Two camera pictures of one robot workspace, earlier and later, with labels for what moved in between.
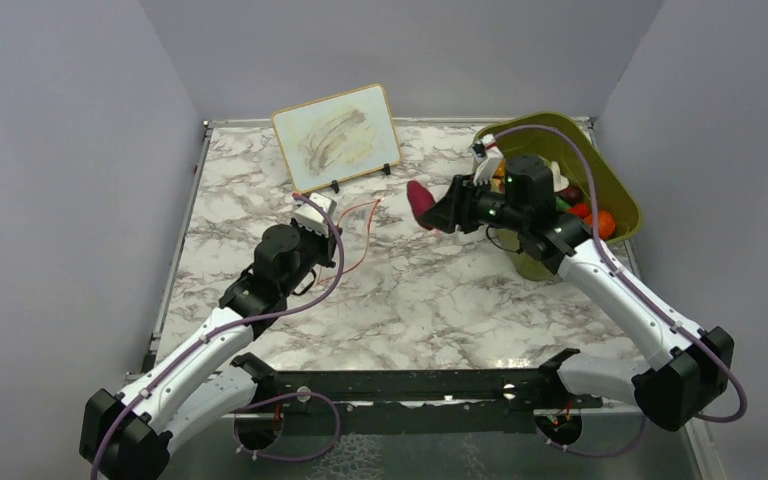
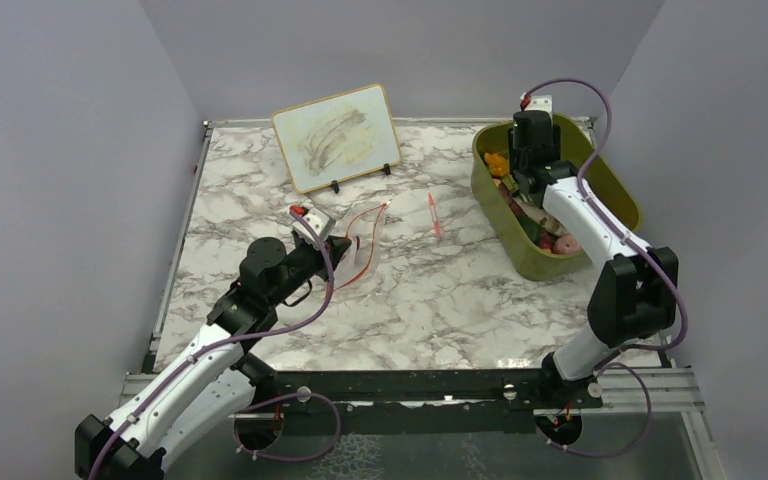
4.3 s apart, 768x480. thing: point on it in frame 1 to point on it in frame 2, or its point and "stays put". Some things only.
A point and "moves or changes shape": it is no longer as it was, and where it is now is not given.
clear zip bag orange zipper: x=355 y=226 moves or changes shape
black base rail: x=416 y=401 stays put
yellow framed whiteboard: x=337 y=137 stays put
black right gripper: x=459 y=199 to x=555 y=135
